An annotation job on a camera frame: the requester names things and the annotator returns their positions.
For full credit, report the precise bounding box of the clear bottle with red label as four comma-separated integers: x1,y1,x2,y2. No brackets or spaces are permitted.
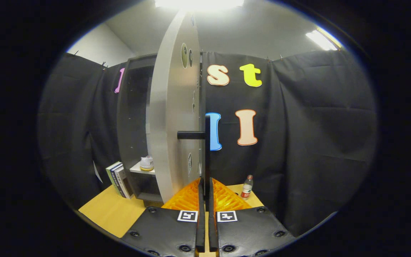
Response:
241,175,254,200

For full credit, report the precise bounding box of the narrow ceiling light strip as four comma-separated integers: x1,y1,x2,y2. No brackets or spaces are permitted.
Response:
305,28,343,51

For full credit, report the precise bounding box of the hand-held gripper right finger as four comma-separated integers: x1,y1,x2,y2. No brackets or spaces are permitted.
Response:
208,177,296,257

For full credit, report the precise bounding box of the white shoe with yellow sole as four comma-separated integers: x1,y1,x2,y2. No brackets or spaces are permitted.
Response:
140,156,154,172

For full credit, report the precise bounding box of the dark grey shoe cabinet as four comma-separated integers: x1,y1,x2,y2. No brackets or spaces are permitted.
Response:
116,54,163,204

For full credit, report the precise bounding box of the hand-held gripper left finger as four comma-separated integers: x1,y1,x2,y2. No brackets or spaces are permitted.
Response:
122,177,206,257

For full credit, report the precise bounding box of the beige shoe cabinet door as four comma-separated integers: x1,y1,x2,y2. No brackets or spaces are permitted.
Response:
146,11,208,204

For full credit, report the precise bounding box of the black backdrop cloth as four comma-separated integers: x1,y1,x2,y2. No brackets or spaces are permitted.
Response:
38,50,377,236

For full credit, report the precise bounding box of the large ceiling light panel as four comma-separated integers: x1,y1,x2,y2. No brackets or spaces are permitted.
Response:
155,0,245,10

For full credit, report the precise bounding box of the white cabinet shelf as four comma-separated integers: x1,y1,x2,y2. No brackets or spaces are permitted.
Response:
130,161,156,175

